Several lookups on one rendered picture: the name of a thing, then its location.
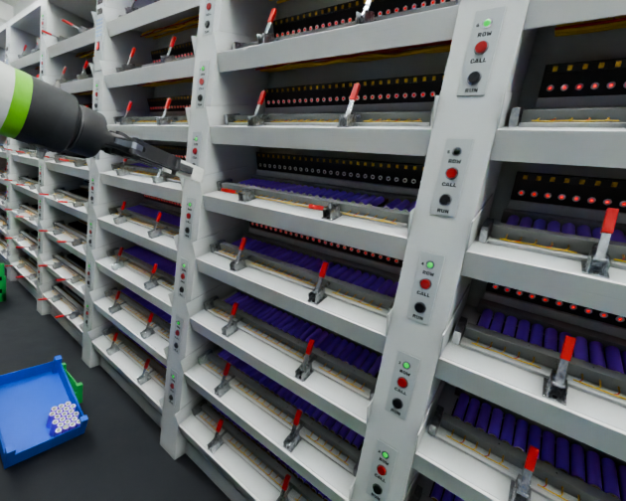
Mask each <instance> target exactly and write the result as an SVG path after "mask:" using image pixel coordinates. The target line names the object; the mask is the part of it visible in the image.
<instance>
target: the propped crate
mask: <svg viewBox="0 0 626 501"><path fill-rule="evenodd" d="M66 402H71V403H72V404H76V405H77V406H76V409H75V412H79V415H78V419H79V421H80V426H78V427H75V428H73V429H71V430H69V431H66V432H64V433H62V434H59V435H57V436H55V437H54V436H50V435H49V433H50V429H51V428H50V427H46V425H47V421H48V416H49V413H50V412H51V408H52V407H57V406H58V405H60V404H65V403H66ZM87 421H88V417H87V415H85V416H84V415H83V412H82V410H81V408H80V405H79V403H78V399H77V397H76V395H75V392H74V390H73V388H72V385H71V383H70V381H69V378H68V376H67V374H66V371H65V369H64V367H63V364H62V356H61V355H59V356H56V357H54V361H53V362H49V363H46V364H42V365H38V366H34V367H31V368H27V369H23V370H19V371H16V372H12V373H8V374H5V375H1V376H0V455H1V459H2V462H3V466H4V469H6V468H8V467H10V466H12V465H14V464H17V463H19V462H21V461H23V460H26V459H28V458H30V457H32V456H34V455H37V454H39V453H41V452H43V451H46V450H48V449H50V448H52V447H54V446H57V445H59V444H61V443H63V442H65V441H68V440H70V439H72V438H74V437H77V436H79V435H81V434H83V433H84V431H85V428H86V425H87Z"/></svg>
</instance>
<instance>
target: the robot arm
mask: <svg viewBox="0 0 626 501"><path fill-rule="evenodd" d="M0 135H3V136H6V137H9V138H13V139H16V140H19V141H22V142H25V143H28V144H29V145H30V146H35V147H36V148H37V153H36V154H37V155H36V158H39V159H42V160H44V157H45V155H46V153H47V151H48V152H50V151H51V152H54V153H55V152H57V153H60V152H63V151H64V150H66V149H67V150H69V151H71V152H74V153H77V154H80V155H83V156H86V157H94V156H95V155H96V154H98V152H99V151H100V150H101V151H104V153H107V154H110V155H116V156H119V157H122V158H125V159H130V160H133V161H136V162H139V163H141V164H144V165H147V166H150V167H151V168H154V167H156V168H157V169H162V168H163V169H162V170H163V171H164V172H167V173H170V174H172V175H175V176H178V177H181V178H184V179H187V180H189V181H193V180H194V181H197V182H200V183H203V180H204V176H205V173H206V170H205V169H203V168H201V167H198V166H196V165H193V164H191V163H188V162H186V161H184V160H182V159H181V158H180V157H178V156H175V155H172V154H170V153H168V152H166V151H163V150H161V149H159V148H156V147H154V146H152V145H150V144H147V143H145V142H143V141H142V140H140V139H138V138H137V137H132V138H131V137H129V136H128V135H127V134H125V133H123V132H120V131H117V130H116V132H114V131H111V130H109V131H108V129H107V121H106V118H105V116H104V115H103V114H101V113H99V112H97V111H95V110H93V109H90V108H88V107H86V106H84V105H81V104H78V99H77V98H76V96H75V95H73V94H71V93H69V92H66V91H64V90H62V88H61V83H59V82H55V84H53V85H51V84H49V83H46V82H43V81H41V80H39V79H37V78H35V77H33V76H30V75H28V74H26V73H24V72H22V71H20V70H18V69H15V68H13V67H11V66H9V65H7V64H5V63H3V62H1V61H0Z"/></svg>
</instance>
